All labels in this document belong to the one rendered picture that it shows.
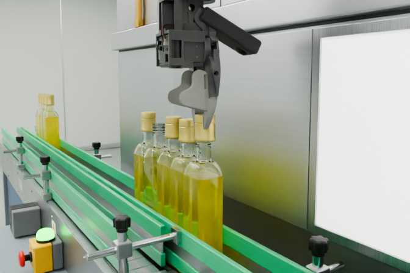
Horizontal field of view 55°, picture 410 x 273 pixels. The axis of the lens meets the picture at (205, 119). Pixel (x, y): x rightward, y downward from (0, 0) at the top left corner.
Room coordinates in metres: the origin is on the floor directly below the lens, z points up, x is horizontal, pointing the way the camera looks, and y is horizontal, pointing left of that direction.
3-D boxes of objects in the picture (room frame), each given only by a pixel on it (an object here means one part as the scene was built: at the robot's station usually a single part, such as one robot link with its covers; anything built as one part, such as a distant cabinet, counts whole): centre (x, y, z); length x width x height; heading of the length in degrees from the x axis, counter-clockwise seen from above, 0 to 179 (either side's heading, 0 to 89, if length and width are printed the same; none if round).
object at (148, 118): (0.90, 0.13, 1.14); 0.04 x 0.04 x 0.04
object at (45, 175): (1.13, 0.49, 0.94); 0.07 x 0.04 x 0.13; 123
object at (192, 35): (0.63, 0.03, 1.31); 0.09 x 0.08 x 0.12; 113
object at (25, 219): (1.21, 0.57, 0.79); 0.08 x 0.08 x 0.08; 33
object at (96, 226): (1.41, 0.62, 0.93); 1.75 x 0.01 x 0.08; 33
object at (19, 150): (1.51, 0.74, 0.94); 0.07 x 0.04 x 0.13; 123
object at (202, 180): (0.70, 0.00, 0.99); 0.06 x 0.06 x 0.21; 33
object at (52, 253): (0.97, 0.41, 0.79); 0.07 x 0.07 x 0.07; 33
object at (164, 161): (0.80, 0.06, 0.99); 0.06 x 0.06 x 0.21; 34
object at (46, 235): (0.98, 0.41, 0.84); 0.04 x 0.04 x 0.03
